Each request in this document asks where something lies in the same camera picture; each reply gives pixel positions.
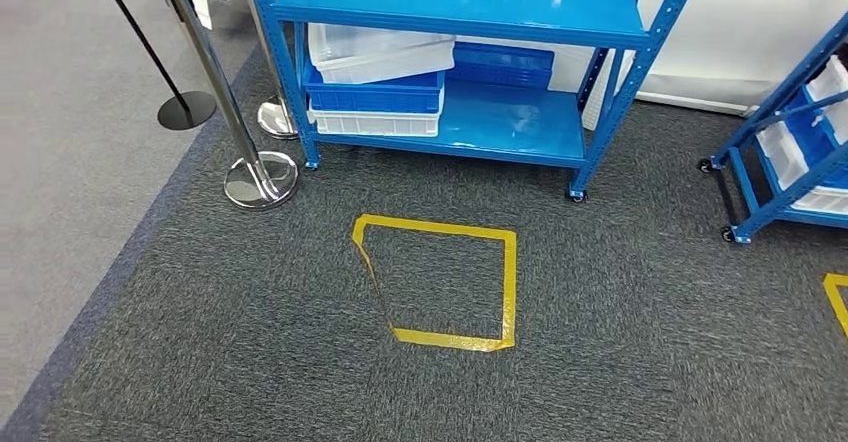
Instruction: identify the white plastic bin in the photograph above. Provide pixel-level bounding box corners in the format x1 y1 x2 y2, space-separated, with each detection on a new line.
306 89 444 140
754 119 848 216
307 22 458 87
803 53 848 147

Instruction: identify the yellow floor tape outline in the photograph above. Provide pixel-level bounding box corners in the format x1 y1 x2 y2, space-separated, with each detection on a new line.
350 212 519 354

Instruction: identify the blue plastic bin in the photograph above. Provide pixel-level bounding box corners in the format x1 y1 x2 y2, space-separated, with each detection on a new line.
783 86 848 193
301 59 447 116
449 40 557 91

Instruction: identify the black pole with disc base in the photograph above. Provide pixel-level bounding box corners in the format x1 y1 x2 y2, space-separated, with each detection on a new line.
88 0 219 132

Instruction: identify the blue wheeled cart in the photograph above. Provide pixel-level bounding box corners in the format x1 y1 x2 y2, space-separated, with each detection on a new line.
697 10 848 246

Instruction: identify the white car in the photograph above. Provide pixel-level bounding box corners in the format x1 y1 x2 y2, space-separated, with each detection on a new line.
161 0 848 118

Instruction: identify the chrome stanchion post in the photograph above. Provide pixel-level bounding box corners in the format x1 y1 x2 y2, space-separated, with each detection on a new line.
234 0 300 141
158 0 301 212

